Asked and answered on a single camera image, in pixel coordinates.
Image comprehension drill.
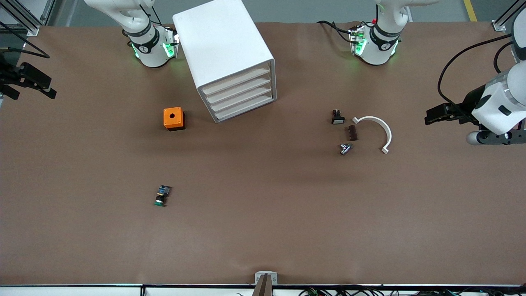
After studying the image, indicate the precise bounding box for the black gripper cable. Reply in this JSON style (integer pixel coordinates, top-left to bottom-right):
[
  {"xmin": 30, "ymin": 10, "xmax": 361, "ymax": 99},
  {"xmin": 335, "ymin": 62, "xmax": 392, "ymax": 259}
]
[
  {"xmin": 0, "ymin": 21, "xmax": 51, "ymax": 59},
  {"xmin": 437, "ymin": 33, "xmax": 515, "ymax": 108}
]

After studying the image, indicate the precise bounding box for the brown table cover sheet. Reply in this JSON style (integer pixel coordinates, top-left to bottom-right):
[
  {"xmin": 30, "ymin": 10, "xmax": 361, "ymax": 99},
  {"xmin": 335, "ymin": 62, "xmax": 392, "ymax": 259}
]
[{"xmin": 0, "ymin": 21, "xmax": 526, "ymax": 286}]

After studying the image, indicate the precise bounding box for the white table edge rail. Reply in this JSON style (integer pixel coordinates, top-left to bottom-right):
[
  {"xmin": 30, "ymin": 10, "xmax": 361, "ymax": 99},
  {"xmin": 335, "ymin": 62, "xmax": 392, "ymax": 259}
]
[{"xmin": 0, "ymin": 284, "xmax": 526, "ymax": 296}]

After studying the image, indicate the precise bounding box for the white curved plastic bracket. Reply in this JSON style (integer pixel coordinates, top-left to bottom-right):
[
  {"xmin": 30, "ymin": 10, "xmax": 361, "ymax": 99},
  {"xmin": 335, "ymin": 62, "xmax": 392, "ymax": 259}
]
[{"xmin": 352, "ymin": 116, "xmax": 392, "ymax": 155}]

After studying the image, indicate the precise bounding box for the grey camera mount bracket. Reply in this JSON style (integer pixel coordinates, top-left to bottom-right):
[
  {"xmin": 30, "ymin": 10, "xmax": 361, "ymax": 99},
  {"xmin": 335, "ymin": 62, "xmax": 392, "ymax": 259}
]
[{"xmin": 255, "ymin": 271, "xmax": 278, "ymax": 285}]

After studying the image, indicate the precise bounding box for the black arm base cable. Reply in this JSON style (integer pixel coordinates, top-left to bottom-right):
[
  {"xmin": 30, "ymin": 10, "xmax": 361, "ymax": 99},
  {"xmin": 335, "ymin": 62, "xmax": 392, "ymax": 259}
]
[{"xmin": 316, "ymin": 21, "xmax": 355, "ymax": 44}]

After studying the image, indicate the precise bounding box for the brown wedge piece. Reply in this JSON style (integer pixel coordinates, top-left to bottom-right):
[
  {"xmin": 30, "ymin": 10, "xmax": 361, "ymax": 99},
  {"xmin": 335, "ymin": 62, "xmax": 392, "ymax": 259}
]
[{"xmin": 251, "ymin": 274, "xmax": 274, "ymax": 296}]

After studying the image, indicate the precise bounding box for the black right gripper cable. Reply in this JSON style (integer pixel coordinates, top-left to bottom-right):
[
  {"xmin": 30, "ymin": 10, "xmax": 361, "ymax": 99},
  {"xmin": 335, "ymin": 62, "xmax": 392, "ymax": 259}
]
[{"xmin": 0, "ymin": 21, "xmax": 51, "ymax": 59}]

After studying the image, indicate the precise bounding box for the aluminium frame profile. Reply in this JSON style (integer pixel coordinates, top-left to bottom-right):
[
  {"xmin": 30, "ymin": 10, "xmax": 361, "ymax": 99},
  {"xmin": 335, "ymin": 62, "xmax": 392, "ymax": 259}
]
[
  {"xmin": 492, "ymin": 0, "xmax": 526, "ymax": 32},
  {"xmin": 0, "ymin": 0, "xmax": 56, "ymax": 36}
]

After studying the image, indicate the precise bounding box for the green push button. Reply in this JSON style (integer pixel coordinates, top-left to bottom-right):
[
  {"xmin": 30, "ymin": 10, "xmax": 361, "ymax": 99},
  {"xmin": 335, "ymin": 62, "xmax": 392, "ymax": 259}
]
[{"xmin": 154, "ymin": 185, "xmax": 172, "ymax": 207}]

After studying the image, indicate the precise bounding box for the orange button enclosure box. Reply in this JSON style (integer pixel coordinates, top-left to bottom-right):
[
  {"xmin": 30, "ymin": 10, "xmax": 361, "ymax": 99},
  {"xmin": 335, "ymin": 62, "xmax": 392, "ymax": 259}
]
[{"xmin": 163, "ymin": 107, "xmax": 186, "ymax": 132}]

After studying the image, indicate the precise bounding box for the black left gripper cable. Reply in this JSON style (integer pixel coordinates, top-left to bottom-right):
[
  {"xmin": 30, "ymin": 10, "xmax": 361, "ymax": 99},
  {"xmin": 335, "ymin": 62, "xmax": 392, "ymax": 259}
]
[{"xmin": 437, "ymin": 33, "xmax": 515, "ymax": 108}]

